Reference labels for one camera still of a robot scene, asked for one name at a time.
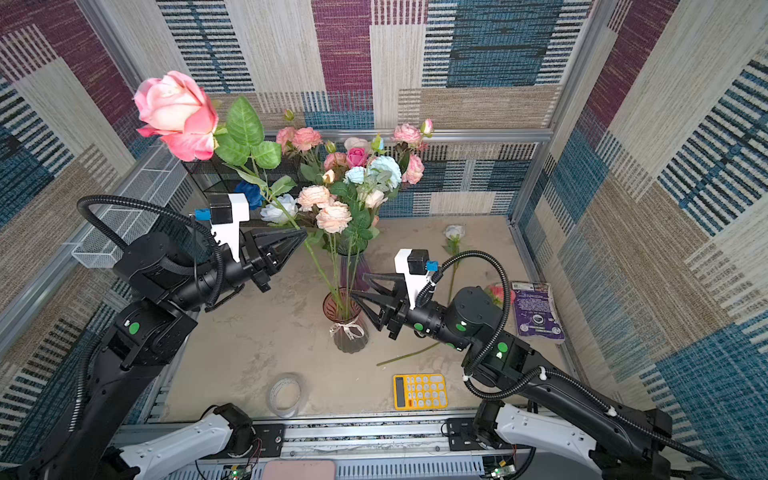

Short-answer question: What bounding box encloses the magenta rose stem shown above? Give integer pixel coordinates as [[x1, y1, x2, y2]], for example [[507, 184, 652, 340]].
[[346, 147, 369, 168]]

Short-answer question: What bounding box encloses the clear tape roll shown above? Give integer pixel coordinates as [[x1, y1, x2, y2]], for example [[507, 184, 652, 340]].
[[267, 373, 308, 419]]

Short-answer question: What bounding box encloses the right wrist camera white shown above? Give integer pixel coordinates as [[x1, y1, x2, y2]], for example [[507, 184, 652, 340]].
[[394, 249, 439, 309]]

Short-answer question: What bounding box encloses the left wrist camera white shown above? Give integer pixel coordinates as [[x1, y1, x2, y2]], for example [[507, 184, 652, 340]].
[[194, 193, 250, 262]]

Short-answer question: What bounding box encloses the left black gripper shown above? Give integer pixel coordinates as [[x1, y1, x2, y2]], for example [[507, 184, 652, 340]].
[[171, 229, 303, 318]]

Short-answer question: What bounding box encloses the yellow calculator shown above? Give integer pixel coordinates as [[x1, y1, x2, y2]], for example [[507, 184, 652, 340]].
[[393, 374, 448, 412]]

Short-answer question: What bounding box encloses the cream white rose stem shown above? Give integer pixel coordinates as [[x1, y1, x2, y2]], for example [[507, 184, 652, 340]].
[[344, 137, 372, 153]]

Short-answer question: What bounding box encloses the dark red glass vase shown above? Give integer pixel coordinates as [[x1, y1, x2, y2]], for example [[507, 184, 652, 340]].
[[322, 288, 369, 354]]

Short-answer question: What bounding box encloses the purple blue glass vase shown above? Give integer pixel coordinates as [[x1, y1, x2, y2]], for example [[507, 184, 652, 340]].
[[337, 244, 370, 291]]

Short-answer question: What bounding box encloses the blue rose stem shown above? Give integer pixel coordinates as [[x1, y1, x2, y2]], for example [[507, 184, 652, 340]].
[[234, 180, 264, 211]]

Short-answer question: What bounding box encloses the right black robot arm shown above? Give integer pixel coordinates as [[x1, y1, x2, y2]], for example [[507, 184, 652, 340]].
[[350, 249, 728, 479]]

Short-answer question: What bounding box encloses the large pink rose stem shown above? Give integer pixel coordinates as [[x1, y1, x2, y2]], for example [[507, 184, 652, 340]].
[[134, 71, 357, 305]]

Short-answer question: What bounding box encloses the pale cream rose stem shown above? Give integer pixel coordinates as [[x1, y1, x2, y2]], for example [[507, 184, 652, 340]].
[[364, 190, 387, 210]]

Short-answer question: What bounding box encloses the peach peony stem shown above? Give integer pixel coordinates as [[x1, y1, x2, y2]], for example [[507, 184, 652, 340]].
[[298, 169, 352, 319]]

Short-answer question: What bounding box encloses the light blue peony stem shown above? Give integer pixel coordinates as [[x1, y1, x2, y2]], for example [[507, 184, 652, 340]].
[[344, 135, 402, 192]]

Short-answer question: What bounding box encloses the purple packet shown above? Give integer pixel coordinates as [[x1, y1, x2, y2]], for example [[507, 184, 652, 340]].
[[511, 282, 565, 344]]

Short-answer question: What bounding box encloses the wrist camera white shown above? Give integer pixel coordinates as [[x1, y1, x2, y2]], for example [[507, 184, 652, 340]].
[[394, 249, 439, 309], [194, 193, 250, 262]]

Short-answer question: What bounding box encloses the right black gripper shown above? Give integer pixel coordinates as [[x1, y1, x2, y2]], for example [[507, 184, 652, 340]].
[[350, 272, 471, 352]]

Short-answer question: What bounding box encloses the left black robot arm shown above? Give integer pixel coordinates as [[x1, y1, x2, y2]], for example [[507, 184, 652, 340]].
[[1, 195, 307, 479]]

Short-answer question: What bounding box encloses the small white rose stem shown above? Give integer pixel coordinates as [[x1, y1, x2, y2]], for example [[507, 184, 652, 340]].
[[444, 224, 466, 300]]

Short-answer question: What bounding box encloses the white mesh wall basket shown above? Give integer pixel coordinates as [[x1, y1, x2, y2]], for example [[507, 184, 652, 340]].
[[72, 144, 190, 269]]

